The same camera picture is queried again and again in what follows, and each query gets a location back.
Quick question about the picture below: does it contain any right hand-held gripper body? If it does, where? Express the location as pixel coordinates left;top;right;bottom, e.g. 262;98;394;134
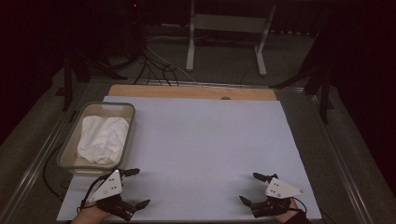
249;177;305;219

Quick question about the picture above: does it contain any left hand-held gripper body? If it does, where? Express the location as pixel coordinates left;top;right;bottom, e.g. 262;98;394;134
88;169;138;222

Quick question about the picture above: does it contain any person's right hand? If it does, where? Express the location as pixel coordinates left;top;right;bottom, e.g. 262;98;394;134
274;199;301;224

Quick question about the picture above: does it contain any person's left hand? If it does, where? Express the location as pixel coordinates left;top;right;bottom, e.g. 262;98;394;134
70;201;112;224

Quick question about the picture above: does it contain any person's dark right sleeve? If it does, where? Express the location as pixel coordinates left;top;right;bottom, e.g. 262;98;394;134
288;209;314;224

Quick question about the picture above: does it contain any crumpled white cloth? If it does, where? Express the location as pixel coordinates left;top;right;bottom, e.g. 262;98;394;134
76;115;131;166

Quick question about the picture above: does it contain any clear plastic basket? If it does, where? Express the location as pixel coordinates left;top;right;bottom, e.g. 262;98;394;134
56;101;136;177

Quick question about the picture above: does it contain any large white table sheet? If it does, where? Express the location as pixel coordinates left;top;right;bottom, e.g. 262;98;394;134
56;95;323;223

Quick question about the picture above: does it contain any black tripod stand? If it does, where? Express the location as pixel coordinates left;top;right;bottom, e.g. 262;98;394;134
269;27;336;126
55;54;129;113

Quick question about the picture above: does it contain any white metal stand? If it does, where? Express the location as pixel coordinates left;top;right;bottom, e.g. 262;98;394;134
185;0;277;77

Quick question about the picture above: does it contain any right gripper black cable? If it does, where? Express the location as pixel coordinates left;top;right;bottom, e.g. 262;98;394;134
290;196;309;215

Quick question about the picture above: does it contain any black looped floor cable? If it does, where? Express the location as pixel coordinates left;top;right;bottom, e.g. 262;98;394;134
42;142;74;201

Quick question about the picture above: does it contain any aluminium frame rail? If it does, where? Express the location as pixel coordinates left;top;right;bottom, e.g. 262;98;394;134
0;102;80;224
306;91;376;224
134;77;308;94

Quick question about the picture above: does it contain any bundle of black floor cables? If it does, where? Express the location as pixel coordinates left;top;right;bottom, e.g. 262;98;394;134
133;46;181;88

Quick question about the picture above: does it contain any white floor cable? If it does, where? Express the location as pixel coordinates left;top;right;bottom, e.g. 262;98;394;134
145;35;198;84

